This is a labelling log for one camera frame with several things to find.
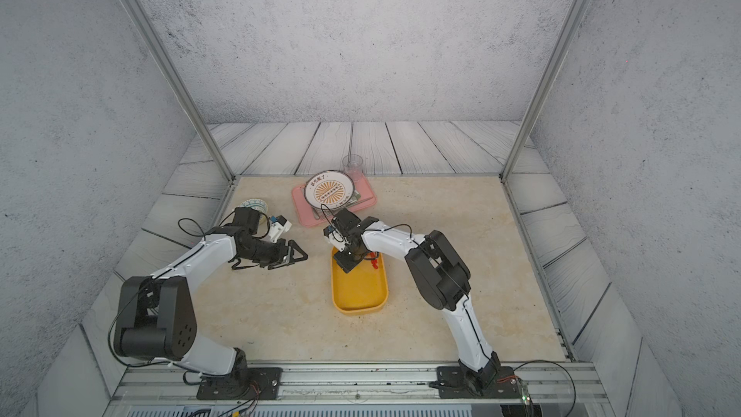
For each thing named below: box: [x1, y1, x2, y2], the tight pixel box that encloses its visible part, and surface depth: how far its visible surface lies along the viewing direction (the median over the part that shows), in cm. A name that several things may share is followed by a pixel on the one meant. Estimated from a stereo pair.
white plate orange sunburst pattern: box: [303, 169, 356, 210], surface depth 117 cm
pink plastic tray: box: [291, 171, 378, 228], surface depth 113 cm
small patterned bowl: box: [237, 197, 269, 215], surface depth 110 cm
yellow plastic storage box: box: [330, 246, 389, 316], surface depth 89 cm
